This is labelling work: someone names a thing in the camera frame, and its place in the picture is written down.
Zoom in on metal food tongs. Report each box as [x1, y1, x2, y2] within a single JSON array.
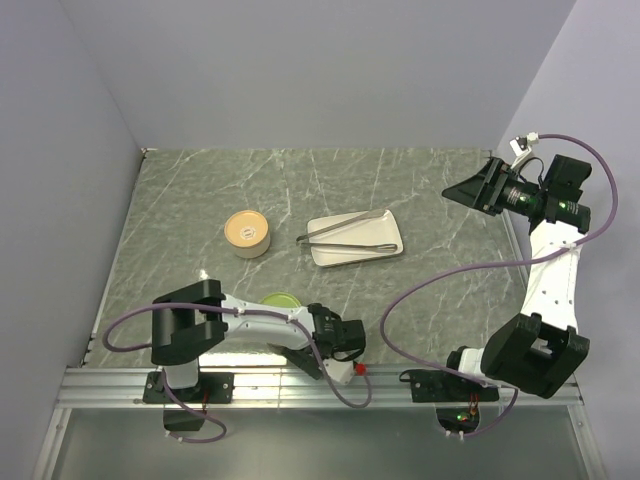
[[295, 209, 398, 253]]

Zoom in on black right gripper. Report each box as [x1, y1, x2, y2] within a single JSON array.
[[442, 157, 546, 216]]

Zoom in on green round lid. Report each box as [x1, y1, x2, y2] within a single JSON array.
[[260, 292, 302, 309]]

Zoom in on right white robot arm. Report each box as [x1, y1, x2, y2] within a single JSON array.
[[441, 155, 592, 400]]

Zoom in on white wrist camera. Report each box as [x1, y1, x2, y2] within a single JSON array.
[[323, 359, 355, 385], [509, 132, 539, 172]]

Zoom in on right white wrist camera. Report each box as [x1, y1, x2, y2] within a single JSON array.
[[509, 132, 539, 172]]

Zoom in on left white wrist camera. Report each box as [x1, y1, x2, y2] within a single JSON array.
[[323, 359, 355, 385]]

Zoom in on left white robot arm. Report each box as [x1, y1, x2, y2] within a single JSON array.
[[151, 279, 366, 402]]

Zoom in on steel bowl from rail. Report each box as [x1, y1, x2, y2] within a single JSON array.
[[225, 226, 271, 259]]

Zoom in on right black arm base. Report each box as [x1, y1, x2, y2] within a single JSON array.
[[399, 369, 500, 404]]

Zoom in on purple cable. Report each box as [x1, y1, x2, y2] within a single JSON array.
[[382, 132, 620, 437], [102, 305, 374, 444]]

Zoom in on white rectangular plate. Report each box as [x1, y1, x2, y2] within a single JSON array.
[[299, 209, 404, 267]]

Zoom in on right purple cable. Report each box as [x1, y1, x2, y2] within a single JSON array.
[[382, 132, 620, 437]]

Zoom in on beige round lid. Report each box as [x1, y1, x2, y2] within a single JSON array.
[[224, 210, 269, 249]]

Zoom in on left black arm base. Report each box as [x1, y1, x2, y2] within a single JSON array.
[[142, 369, 235, 405]]

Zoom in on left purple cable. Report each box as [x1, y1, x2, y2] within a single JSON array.
[[102, 305, 374, 444]]

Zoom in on aluminium front rail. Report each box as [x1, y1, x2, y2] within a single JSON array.
[[54, 363, 586, 411]]

